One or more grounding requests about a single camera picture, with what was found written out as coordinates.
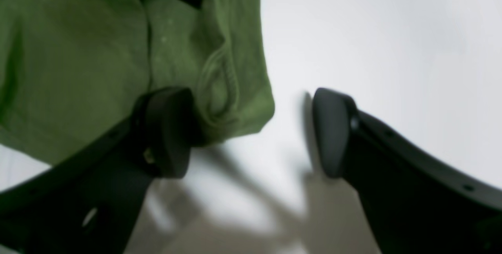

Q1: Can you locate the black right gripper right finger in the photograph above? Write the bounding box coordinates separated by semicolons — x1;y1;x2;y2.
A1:
313;88;502;254

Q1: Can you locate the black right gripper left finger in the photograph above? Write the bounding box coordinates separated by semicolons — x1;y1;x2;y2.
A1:
0;87;195;254

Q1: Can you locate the olive green T-shirt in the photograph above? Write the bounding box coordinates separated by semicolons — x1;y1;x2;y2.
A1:
0;0;275;165

